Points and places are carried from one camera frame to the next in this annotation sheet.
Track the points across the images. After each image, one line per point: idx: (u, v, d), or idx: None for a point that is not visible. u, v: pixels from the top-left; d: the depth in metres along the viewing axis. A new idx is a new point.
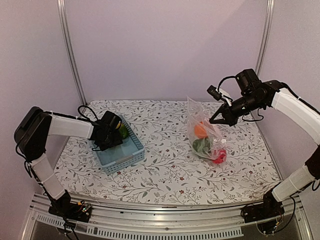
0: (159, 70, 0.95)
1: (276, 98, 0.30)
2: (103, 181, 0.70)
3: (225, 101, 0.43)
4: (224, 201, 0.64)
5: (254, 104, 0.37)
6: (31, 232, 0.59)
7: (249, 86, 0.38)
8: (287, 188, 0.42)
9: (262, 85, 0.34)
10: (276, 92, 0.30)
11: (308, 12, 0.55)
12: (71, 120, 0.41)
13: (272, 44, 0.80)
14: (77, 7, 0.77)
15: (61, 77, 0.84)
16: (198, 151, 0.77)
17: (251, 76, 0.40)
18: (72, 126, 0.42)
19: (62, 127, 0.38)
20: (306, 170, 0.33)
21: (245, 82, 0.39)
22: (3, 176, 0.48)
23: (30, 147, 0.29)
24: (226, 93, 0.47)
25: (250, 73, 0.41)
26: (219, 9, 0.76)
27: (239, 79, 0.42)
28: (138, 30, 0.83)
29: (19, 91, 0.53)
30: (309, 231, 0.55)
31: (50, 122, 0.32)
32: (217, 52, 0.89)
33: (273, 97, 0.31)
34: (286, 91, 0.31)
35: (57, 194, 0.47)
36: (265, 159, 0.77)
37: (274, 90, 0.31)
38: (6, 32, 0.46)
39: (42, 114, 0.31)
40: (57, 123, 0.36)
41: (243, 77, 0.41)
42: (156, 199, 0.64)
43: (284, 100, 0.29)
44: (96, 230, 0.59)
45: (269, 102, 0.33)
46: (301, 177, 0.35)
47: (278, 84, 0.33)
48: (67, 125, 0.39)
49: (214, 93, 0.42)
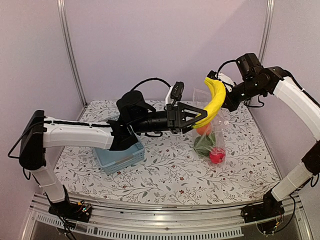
0: (160, 70, 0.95)
1: (280, 87, 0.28)
2: (103, 182, 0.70)
3: (226, 86, 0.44)
4: (224, 201, 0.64)
5: (253, 90, 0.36)
6: (32, 232, 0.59)
7: (252, 71, 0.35)
8: (284, 187, 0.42)
9: (264, 70, 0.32)
10: (280, 81, 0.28)
11: (308, 12, 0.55)
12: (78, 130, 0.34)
13: (272, 44, 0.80)
14: (77, 7, 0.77)
15: (61, 77, 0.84)
16: (198, 146, 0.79)
17: (253, 60, 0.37)
18: (81, 138, 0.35)
19: (65, 138, 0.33)
20: (303, 166, 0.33)
21: (246, 67, 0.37)
22: (4, 175, 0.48)
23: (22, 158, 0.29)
24: (227, 77, 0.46)
25: (251, 57, 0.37)
26: (219, 9, 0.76)
27: (240, 63, 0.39)
28: (138, 30, 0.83)
29: (19, 91, 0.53)
30: (309, 231, 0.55)
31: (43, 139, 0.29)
32: (217, 52, 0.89)
33: (276, 85, 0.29)
34: (289, 79, 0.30)
35: (55, 198, 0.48)
36: (265, 159, 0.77)
37: (277, 77, 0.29)
38: (6, 33, 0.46)
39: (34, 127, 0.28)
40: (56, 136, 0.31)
41: (244, 61, 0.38)
42: (156, 199, 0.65)
43: (288, 90, 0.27)
44: (97, 230, 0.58)
45: (271, 89, 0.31)
46: (300, 175, 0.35)
47: (281, 71, 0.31)
48: (74, 137, 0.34)
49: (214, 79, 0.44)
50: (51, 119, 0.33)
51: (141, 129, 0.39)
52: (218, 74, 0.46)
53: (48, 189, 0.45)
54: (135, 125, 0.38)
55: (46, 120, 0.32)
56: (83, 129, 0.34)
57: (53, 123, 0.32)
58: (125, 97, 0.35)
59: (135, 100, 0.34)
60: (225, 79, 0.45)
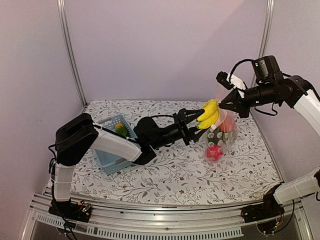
0: (160, 70, 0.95)
1: (302, 101, 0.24)
2: (103, 181, 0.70)
3: (238, 92, 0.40)
4: (224, 201, 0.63)
5: (270, 98, 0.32)
6: (32, 232, 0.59)
7: (271, 78, 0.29)
8: (289, 192, 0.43)
9: (286, 80, 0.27)
10: (304, 95, 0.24)
11: (307, 12, 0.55)
12: (119, 141, 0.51)
13: (272, 44, 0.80)
14: (77, 6, 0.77)
15: (61, 78, 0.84)
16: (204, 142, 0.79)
17: (273, 63, 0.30)
18: (119, 147, 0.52)
19: (110, 145, 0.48)
20: (315, 181, 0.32)
21: (265, 72, 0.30)
22: (3, 176, 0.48)
23: (63, 154, 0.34)
24: (239, 80, 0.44)
25: (271, 59, 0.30)
26: (219, 8, 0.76)
27: (257, 66, 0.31)
28: (138, 29, 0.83)
29: (19, 91, 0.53)
30: (309, 231, 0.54)
31: (96, 139, 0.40)
32: (216, 52, 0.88)
33: (299, 99, 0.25)
34: (313, 92, 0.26)
35: (61, 196, 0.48)
36: (265, 159, 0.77)
37: (301, 91, 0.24)
38: (7, 32, 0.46)
39: (89, 128, 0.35)
40: (104, 140, 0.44)
41: (263, 64, 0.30)
42: (156, 199, 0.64)
43: (310, 106, 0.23)
44: (97, 230, 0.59)
45: (292, 102, 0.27)
46: (308, 187, 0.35)
47: (303, 82, 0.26)
48: (115, 145, 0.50)
49: (225, 83, 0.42)
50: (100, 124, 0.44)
51: (158, 144, 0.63)
52: (231, 77, 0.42)
53: (58, 190, 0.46)
54: (153, 143, 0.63)
55: (96, 124, 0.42)
56: (122, 141, 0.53)
57: (101, 129, 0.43)
58: (141, 127, 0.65)
59: (148, 128, 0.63)
60: (237, 83, 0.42)
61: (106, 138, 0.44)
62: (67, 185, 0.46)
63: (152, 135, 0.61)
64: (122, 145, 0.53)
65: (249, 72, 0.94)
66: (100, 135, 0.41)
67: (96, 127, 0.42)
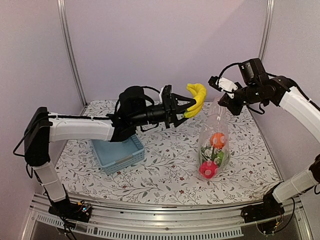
0: (159, 70, 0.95)
1: (285, 98, 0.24)
2: (103, 181, 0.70)
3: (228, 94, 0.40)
4: (224, 201, 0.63)
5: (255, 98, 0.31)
6: (32, 232, 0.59)
7: (255, 79, 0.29)
8: (287, 190, 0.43)
9: (270, 81, 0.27)
10: (287, 92, 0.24)
11: (307, 12, 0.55)
12: (85, 122, 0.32)
13: (272, 44, 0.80)
14: (77, 6, 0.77)
15: (61, 78, 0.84)
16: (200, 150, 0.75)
17: (258, 66, 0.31)
18: (87, 130, 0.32)
19: (73, 132, 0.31)
20: (309, 174, 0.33)
21: (251, 74, 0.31)
22: (4, 175, 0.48)
23: (30, 154, 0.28)
24: (228, 81, 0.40)
25: (257, 62, 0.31)
26: (219, 8, 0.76)
27: (243, 69, 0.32)
28: (138, 29, 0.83)
29: (19, 91, 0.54)
30: (309, 231, 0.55)
31: (51, 132, 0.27)
32: (216, 52, 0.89)
33: (282, 97, 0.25)
34: (295, 89, 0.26)
35: (56, 197, 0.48)
36: (265, 159, 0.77)
37: (284, 89, 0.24)
38: (6, 32, 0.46)
39: (42, 120, 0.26)
40: (62, 129, 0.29)
41: (248, 67, 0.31)
42: (156, 199, 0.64)
43: (294, 101, 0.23)
44: (97, 230, 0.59)
45: (276, 101, 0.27)
46: (305, 182, 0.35)
47: (285, 81, 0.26)
48: (80, 130, 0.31)
49: (215, 86, 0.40)
50: (54, 112, 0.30)
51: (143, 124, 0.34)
52: (219, 81, 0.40)
53: (50, 190, 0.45)
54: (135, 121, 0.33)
55: (49, 115, 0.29)
56: (89, 122, 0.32)
57: (57, 117, 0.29)
58: (127, 93, 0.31)
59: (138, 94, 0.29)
60: (226, 85, 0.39)
61: (65, 126, 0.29)
62: (56, 184, 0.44)
63: (138, 105, 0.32)
64: (90, 127, 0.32)
65: None
66: (56, 125, 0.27)
67: (49, 117, 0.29)
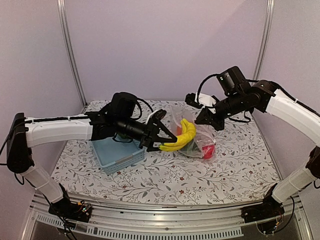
0: (160, 70, 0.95)
1: (272, 103, 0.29)
2: (103, 182, 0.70)
3: (209, 109, 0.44)
4: (224, 201, 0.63)
5: (239, 106, 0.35)
6: (31, 232, 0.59)
7: (236, 88, 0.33)
8: (285, 189, 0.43)
9: (252, 88, 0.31)
10: (273, 97, 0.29)
11: (308, 12, 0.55)
12: (59, 123, 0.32)
13: (273, 44, 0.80)
14: (77, 6, 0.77)
15: (61, 77, 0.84)
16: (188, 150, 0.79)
17: (237, 75, 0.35)
18: (62, 132, 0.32)
19: (50, 136, 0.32)
20: (308, 172, 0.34)
21: (231, 83, 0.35)
22: (4, 175, 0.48)
23: (14, 160, 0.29)
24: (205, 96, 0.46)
25: (234, 71, 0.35)
26: (220, 8, 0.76)
27: (223, 79, 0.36)
28: (138, 29, 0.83)
29: (19, 91, 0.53)
30: (309, 231, 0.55)
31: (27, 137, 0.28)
32: (217, 52, 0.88)
33: (268, 102, 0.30)
34: (278, 92, 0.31)
35: (54, 197, 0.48)
36: (265, 159, 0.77)
37: (269, 94, 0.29)
38: (6, 32, 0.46)
39: (17, 127, 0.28)
40: (37, 133, 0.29)
41: (227, 77, 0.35)
42: (156, 199, 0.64)
43: (283, 104, 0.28)
44: (96, 230, 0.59)
45: (263, 108, 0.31)
46: (304, 179, 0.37)
47: (268, 86, 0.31)
48: (56, 132, 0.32)
49: (194, 104, 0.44)
50: (31, 118, 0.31)
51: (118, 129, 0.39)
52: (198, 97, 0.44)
53: (48, 191, 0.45)
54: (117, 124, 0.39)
55: (25, 120, 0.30)
56: (64, 123, 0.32)
57: (34, 122, 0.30)
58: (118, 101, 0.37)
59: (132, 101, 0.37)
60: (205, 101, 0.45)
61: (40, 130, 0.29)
62: (50, 185, 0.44)
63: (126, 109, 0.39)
64: (64, 130, 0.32)
65: (250, 72, 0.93)
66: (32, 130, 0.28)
67: (25, 122, 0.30)
